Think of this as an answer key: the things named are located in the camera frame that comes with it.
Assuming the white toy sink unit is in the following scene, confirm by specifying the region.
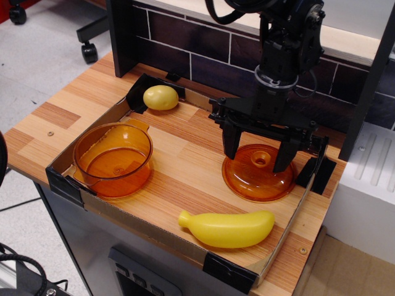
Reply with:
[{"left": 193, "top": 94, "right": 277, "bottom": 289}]
[{"left": 323, "top": 123, "right": 394, "bottom": 263}]

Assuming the yellow toy banana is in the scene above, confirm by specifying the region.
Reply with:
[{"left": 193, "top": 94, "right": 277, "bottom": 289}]
[{"left": 178, "top": 210, "right": 275, "bottom": 249}]

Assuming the toy oven control panel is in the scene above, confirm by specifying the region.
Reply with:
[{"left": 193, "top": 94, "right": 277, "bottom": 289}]
[{"left": 108, "top": 247, "right": 182, "bottom": 296}]

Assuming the cardboard fence with black tape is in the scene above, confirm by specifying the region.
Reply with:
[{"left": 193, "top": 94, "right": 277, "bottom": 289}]
[{"left": 48, "top": 70, "right": 345, "bottom": 295}]

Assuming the yellow toy potato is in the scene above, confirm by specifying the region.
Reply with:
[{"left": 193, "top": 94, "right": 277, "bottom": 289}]
[{"left": 143, "top": 85, "right": 179, "bottom": 111}]

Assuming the black office chair base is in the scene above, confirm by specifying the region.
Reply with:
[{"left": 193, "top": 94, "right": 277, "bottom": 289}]
[{"left": 76, "top": 15, "right": 109, "bottom": 64}]

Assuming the black vertical post left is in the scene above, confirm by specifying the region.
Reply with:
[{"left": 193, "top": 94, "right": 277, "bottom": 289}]
[{"left": 106, "top": 0, "right": 139, "bottom": 78}]

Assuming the black vertical post right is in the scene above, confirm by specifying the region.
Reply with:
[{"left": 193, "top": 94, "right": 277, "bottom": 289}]
[{"left": 338, "top": 7, "right": 394, "bottom": 161}]

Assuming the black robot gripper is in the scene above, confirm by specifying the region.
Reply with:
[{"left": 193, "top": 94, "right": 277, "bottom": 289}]
[{"left": 209, "top": 86, "right": 320, "bottom": 173}]

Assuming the orange transparent plastic pot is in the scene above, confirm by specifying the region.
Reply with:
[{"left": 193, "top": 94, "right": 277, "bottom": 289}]
[{"left": 73, "top": 119, "right": 154, "bottom": 199}]

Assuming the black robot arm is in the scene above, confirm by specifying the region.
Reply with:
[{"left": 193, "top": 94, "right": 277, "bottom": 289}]
[{"left": 206, "top": 1, "right": 325, "bottom": 173}]

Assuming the black vertical post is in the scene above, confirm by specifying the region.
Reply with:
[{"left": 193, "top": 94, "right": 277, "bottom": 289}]
[
  {"left": 338, "top": 7, "right": 394, "bottom": 161},
  {"left": 106, "top": 0, "right": 139, "bottom": 78}
]

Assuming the orange transparent pot lid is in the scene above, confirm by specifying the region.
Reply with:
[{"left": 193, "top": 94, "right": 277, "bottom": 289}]
[{"left": 222, "top": 144, "right": 297, "bottom": 202}]

